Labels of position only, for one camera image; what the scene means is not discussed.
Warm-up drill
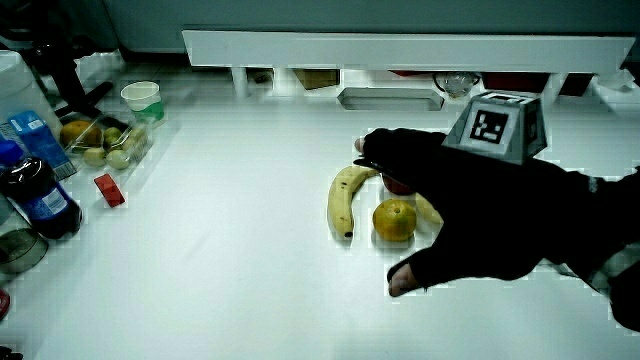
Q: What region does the red apple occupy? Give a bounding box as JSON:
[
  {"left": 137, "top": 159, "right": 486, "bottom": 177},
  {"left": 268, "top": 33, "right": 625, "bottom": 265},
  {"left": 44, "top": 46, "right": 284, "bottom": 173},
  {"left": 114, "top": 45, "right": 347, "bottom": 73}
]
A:
[{"left": 380, "top": 173, "right": 416, "bottom": 197}]

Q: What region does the white shelf riser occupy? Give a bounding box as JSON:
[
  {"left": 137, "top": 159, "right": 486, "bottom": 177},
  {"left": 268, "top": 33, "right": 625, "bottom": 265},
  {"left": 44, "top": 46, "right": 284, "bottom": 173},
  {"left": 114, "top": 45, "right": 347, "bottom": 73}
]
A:
[{"left": 181, "top": 29, "right": 637, "bottom": 99}]

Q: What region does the brown cardboard box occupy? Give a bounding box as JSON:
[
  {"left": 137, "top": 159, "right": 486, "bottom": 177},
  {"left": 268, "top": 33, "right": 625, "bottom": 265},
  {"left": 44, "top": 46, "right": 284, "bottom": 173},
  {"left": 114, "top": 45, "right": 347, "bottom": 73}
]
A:
[{"left": 292, "top": 68, "right": 342, "bottom": 92}]

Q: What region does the clear glass bulb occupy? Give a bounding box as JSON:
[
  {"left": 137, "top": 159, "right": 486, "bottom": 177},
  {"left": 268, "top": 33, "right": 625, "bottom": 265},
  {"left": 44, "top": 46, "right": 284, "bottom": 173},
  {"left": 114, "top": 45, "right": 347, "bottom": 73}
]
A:
[{"left": 432, "top": 71, "right": 482, "bottom": 99}]

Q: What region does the white green paper cup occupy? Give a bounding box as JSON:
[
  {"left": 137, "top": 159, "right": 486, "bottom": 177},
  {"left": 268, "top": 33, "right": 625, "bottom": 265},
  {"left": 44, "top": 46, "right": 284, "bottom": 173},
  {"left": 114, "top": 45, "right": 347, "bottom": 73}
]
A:
[{"left": 120, "top": 80, "right": 166, "bottom": 124}]

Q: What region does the orange fruit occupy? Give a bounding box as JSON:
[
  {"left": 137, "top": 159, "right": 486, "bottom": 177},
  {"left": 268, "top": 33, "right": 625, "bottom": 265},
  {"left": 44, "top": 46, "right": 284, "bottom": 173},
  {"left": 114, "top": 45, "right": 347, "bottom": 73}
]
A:
[{"left": 59, "top": 119, "right": 104, "bottom": 149}]

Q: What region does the person's right hand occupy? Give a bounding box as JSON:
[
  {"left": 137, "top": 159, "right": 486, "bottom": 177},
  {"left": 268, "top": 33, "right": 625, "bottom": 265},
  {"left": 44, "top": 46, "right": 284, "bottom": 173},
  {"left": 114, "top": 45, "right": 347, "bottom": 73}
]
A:
[{"left": 353, "top": 91, "right": 601, "bottom": 299}]

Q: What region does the metal rectangular tray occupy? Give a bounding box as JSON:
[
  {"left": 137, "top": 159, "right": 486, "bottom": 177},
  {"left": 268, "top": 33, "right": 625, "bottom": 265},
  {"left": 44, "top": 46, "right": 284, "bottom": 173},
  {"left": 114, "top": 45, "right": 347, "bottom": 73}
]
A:
[{"left": 336, "top": 87, "right": 446, "bottom": 112}]

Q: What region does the clear glass jar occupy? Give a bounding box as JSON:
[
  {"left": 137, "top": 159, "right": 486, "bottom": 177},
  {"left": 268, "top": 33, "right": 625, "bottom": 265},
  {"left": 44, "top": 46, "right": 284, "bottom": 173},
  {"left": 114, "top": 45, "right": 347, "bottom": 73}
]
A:
[{"left": 0, "top": 193, "right": 50, "bottom": 276}]

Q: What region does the white plastic container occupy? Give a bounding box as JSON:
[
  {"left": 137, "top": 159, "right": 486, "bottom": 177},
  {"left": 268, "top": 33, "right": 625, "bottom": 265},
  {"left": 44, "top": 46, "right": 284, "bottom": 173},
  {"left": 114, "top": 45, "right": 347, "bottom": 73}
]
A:
[{"left": 0, "top": 49, "right": 62, "bottom": 137}]

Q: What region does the red block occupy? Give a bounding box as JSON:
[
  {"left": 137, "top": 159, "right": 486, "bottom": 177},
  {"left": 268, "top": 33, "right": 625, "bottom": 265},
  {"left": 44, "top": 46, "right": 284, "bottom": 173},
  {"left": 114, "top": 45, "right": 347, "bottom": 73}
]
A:
[{"left": 93, "top": 172, "right": 127, "bottom": 209}]

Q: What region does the dark soda bottle blue label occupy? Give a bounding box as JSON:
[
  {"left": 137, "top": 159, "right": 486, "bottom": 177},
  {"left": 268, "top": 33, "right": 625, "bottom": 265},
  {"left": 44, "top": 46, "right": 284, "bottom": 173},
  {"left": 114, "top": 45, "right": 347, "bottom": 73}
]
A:
[{"left": 0, "top": 140, "right": 84, "bottom": 241}]

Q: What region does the black stand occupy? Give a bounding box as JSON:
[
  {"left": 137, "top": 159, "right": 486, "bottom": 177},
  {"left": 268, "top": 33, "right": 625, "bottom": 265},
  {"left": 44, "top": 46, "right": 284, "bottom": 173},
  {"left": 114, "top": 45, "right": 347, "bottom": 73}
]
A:
[{"left": 0, "top": 0, "right": 115, "bottom": 120}]

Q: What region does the orange tangerine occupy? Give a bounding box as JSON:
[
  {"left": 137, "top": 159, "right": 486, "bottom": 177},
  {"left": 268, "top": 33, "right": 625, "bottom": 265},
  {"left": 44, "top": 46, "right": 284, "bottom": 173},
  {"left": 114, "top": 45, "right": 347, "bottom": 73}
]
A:
[{"left": 372, "top": 198, "right": 418, "bottom": 244}]

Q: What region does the green fruit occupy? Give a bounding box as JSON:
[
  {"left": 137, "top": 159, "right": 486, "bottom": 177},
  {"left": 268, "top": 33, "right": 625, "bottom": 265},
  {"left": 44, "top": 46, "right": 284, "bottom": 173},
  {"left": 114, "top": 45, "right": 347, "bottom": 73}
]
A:
[
  {"left": 82, "top": 147, "right": 108, "bottom": 169},
  {"left": 105, "top": 149, "right": 131, "bottom": 171},
  {"left": 102, "top": 126, "right": 124, "bottom": 148}
]

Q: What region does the yellow banana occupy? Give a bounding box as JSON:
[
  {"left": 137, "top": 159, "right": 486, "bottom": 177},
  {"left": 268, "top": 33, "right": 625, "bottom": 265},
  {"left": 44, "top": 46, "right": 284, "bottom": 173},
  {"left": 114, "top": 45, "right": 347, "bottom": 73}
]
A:
[{"left": 327, "top": 165, "right": 380, "bottom": 240}]

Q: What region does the person's right forearm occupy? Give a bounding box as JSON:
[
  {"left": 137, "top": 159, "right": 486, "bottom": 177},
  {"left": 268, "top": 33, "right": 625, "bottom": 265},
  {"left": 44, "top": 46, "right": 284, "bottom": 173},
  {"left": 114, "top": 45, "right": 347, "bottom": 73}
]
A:
[{"left": 559, "top": 167, "right": 640, "bottom": 332}]

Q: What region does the clear plastic fruit container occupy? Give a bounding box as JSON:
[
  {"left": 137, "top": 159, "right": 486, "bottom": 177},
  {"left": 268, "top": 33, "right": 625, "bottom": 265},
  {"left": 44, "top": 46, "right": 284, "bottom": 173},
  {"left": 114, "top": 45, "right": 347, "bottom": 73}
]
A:
[{"left": 58, "top": 114, "right": 154, "bottom": 172}]

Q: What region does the blue carton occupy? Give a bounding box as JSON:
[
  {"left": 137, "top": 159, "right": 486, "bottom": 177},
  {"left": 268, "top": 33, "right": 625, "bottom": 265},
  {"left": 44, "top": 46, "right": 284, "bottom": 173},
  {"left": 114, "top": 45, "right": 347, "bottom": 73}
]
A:
[{"left": 6, "top": 110, "right": 78, "bottom": 182}]

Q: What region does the red box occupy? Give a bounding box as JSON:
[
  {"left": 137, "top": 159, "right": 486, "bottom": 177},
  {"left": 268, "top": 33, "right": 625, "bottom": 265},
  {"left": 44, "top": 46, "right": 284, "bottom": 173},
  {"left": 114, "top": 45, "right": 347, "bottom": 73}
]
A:
[{"left": 481, "top": 72, "right": 552, "bottom": 94}]

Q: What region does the white crumpled tissue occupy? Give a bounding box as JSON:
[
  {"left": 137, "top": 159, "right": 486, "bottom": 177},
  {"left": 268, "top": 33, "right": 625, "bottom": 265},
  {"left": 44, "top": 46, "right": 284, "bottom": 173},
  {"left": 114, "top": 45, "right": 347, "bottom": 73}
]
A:
[{"left": 594, "top": 68, "right": 637, "bottom": 92}]

